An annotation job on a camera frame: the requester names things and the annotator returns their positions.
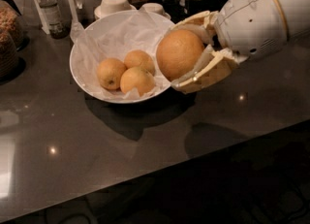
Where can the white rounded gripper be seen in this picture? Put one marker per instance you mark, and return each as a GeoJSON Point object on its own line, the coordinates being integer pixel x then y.
{"type": "Point", "coordinates": [252, 24]}

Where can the large top orange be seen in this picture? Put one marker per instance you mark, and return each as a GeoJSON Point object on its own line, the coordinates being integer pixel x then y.
{"type": "Point", "coordinates": [178, 52]}

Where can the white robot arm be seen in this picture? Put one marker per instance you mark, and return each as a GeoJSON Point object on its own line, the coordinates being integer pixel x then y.
{"type": "Point", "coordinates": [297, 13]}

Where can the back orange in bowl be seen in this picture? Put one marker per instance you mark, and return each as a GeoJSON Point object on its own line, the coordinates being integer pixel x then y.
{"type": "Point", "coordinates": [139, 58]}

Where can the orange in bowl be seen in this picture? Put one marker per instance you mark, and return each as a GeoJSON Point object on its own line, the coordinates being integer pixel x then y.
{"type": "Point", "coordinates": [139, 58]}
{"type": "Point", "coordinates": [138, 78]}
{"type": "Point", "coordinates": [109, 73]}

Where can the front orange in bowl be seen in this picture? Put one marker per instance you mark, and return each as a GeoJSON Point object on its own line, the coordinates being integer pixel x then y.
{"type": "Point", "coordinates": [138, 78]}

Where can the white bowl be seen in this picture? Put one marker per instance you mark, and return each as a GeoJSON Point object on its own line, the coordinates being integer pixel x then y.
{"type": "Point", "coordinates": [93, 34]}

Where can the left orange in bowl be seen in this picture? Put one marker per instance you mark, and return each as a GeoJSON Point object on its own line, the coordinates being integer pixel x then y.
{"type": "Point", "coordinates": [109, 73]}

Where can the left black condiment holder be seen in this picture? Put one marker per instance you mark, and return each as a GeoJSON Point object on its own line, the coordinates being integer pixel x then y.
{"type": "Point", "coordinates": [196, 6]}

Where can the white tissue paper liner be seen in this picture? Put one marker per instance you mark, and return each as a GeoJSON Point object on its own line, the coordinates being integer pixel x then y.
{"type": "Point", "coordinates": [129, 34]}

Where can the white upturned cup on saucer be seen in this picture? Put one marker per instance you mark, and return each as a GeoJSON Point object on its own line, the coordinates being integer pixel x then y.
{"type": "Point", "coordinates": [108, 7]}

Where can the glass bottle black cap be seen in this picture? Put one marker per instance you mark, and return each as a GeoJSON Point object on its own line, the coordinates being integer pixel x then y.
{"type": "Point", "coordinates": [55, 24]}

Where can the upper cereal glass jar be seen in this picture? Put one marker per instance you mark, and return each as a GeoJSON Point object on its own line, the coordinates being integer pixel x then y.
{"type": "Point", "coordinates": [9, 21]}

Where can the cereal glass jar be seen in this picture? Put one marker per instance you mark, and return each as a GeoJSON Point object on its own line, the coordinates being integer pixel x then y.
{"type": "Point", "coordinates": [9, 21]}
{"type": "Point", "coordinates": [8, 56]}

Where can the lower cereal glass jar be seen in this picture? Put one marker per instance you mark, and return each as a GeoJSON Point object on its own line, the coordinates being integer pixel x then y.
{"type": "Point", "coordinates": [8, 56]}

